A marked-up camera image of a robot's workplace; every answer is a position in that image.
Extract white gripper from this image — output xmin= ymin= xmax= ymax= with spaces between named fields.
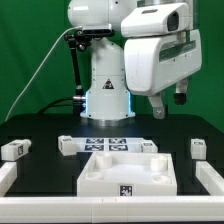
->
xmin=124 ymin=30 xmax=202 ymax=119

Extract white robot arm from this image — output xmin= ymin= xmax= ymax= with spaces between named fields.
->
xmin=68 ymin=0 xmax=202 ymax=126

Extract white U-shaped fence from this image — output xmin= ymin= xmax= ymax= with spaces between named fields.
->
xmin=0 ymin=161 xmax=224 ymax=224

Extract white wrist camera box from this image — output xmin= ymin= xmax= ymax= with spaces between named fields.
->
xmin=121 ymin=3 xmax=190 ymax=37

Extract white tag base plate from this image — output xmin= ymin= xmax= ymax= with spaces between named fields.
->
xmin=73 ymin=137 xmax=143 ymax=152

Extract grey fixed camera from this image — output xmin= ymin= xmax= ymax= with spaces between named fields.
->
xmin=82 ymin=24 xmax=114 ymax=37

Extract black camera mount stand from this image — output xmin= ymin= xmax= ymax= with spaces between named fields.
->
xmin=64 ymin=33 xmax=91 ymax=116

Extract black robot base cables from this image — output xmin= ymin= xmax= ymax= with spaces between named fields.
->
xmin=37 ymin=96 xmax=76 ymax=115

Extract white camera cable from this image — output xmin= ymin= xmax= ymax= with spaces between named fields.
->
xmin=4 ymin=25 xmax=84 ymax=122

